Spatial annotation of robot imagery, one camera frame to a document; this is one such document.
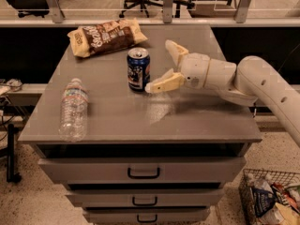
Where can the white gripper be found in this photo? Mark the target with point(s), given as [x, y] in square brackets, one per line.
[196, 68]

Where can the blue pepsi can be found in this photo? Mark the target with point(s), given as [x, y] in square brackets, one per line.
[138, 68]

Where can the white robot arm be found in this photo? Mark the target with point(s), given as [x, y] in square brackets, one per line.
[245, 83]

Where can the brown and cream chip bag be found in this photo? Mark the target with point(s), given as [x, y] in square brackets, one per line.
[106, 37]

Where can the grey drawer cabinet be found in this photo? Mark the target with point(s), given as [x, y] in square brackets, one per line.
[185, 123]

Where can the clear plastic water bottle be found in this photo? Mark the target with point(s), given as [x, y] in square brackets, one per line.
[73, 115]

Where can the middle grey drawer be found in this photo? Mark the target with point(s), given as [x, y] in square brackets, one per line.
[183, 197]

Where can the grey drawer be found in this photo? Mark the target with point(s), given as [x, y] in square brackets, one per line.
[183, 197]
[145, 215]
[137, 170]

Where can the top grey drawer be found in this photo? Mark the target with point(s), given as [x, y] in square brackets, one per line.
[137, 170]

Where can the blue snack bag in basket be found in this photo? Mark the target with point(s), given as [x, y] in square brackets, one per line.
[264, 200]

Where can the bottom grey drawer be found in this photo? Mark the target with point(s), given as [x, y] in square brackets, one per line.
[145, 215]

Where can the red snack bag in basket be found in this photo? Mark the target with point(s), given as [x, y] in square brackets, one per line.
[289, 195]

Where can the yellow snack bag in basket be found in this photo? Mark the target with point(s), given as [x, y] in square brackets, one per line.
[287, 216]

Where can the black metal stand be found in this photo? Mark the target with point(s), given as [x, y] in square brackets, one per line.
[8, 152]

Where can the wire basket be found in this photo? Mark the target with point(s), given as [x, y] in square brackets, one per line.
[263, 179]

